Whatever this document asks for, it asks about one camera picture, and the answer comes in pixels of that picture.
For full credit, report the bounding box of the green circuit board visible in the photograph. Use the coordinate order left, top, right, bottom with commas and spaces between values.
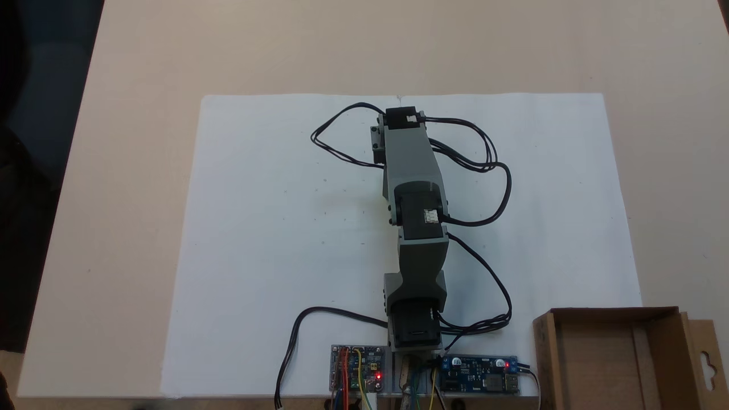
330, 344, 387, 394

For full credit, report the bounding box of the blue circuit board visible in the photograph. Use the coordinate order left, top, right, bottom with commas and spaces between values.
437, 355, 521, 395

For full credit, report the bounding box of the brown cardboard box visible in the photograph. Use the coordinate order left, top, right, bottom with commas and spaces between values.
533, 306, 729, 410

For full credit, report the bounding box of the black gripper motor cable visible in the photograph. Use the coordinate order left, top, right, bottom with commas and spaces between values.
310, 102, 388, 169

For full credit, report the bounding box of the black cable with white plug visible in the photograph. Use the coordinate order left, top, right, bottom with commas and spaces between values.
275, 307, 390, 410

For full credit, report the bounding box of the black elbow motor cable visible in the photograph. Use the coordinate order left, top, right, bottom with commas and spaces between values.
424, 116, 499, 172

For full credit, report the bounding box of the black long motor cable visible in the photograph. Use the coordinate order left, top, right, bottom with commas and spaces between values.
433, 140, 513, 227

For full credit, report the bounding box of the orange jumper wire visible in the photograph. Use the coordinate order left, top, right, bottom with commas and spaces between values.
336, 348, 350, 410

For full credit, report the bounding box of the black shoulder motor cable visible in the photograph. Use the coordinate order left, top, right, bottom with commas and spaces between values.
436, 231, 513, 349

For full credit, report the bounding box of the black power cable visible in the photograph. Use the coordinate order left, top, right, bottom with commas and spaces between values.
517, 364, 542, 408

